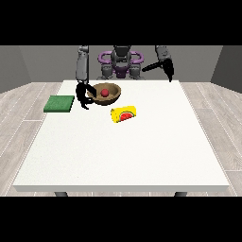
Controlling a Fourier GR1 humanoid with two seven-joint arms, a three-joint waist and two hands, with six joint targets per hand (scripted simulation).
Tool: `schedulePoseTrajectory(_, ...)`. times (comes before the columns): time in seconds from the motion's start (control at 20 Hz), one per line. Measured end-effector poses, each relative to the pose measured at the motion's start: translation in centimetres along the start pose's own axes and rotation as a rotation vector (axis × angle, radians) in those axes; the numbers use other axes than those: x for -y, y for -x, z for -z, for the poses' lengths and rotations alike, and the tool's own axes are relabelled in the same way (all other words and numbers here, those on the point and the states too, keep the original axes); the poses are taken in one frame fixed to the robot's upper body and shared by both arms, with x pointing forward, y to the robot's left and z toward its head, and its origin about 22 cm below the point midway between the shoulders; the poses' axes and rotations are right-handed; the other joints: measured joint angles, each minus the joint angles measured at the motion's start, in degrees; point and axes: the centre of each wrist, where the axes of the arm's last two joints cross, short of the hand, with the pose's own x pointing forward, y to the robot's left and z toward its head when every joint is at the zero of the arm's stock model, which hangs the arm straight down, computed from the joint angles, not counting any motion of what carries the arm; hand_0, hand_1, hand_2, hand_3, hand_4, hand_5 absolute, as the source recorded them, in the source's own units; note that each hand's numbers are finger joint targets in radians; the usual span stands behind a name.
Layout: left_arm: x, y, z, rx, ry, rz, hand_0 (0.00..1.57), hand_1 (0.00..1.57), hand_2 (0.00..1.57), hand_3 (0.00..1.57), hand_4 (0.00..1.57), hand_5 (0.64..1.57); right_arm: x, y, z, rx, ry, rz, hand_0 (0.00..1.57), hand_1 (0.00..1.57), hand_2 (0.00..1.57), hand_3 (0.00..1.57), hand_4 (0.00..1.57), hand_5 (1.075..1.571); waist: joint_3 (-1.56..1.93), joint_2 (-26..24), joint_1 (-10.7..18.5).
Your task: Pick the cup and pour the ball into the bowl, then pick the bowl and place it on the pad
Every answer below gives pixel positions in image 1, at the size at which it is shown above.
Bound green square pad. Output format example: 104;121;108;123
43;95;76;113

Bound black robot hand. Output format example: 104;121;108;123
141;59;175;83
75;79;98;111

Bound brown wooden bowl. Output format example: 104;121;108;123
86;82;122;107

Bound grey robot trunk purple rings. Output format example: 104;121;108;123
95;45;147;81

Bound yellow cup with melon print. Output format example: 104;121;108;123
110;105;137;124

